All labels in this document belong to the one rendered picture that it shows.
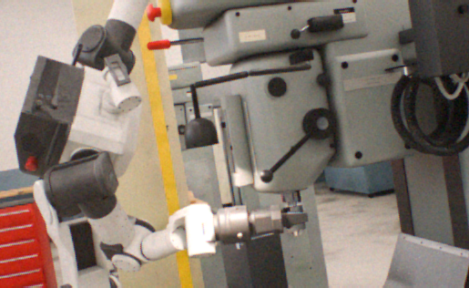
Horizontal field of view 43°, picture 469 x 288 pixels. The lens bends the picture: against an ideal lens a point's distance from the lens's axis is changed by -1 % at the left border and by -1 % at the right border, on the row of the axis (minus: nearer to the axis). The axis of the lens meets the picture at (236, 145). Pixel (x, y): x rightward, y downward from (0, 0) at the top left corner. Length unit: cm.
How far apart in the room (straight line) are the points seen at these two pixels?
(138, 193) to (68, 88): 159
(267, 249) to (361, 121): 63
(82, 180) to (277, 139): 46
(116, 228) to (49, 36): 903
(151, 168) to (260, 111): 181
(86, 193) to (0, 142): 897
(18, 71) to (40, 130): 889
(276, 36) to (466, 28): 39
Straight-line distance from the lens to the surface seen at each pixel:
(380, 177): 884
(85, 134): 151
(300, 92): 136
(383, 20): 146
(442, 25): 122
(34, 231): 586
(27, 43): 1049
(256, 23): 132
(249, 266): 185
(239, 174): 139
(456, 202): 154
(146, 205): 312
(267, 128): 134
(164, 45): 148
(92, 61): 167
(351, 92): 139
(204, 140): 127
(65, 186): 145
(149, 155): 311
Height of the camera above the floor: 151
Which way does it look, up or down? 3 degrees down
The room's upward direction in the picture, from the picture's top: 9 degrees counter-clockwise
